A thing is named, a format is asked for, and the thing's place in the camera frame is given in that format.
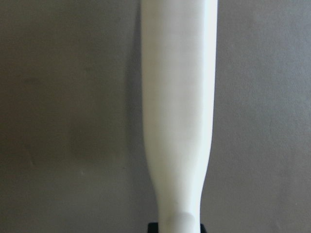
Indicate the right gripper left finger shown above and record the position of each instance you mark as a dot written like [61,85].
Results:
[152,226]

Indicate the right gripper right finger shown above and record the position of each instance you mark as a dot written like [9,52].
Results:
[202,228]

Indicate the white hand brush black bristles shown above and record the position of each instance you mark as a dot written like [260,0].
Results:
[178,61]

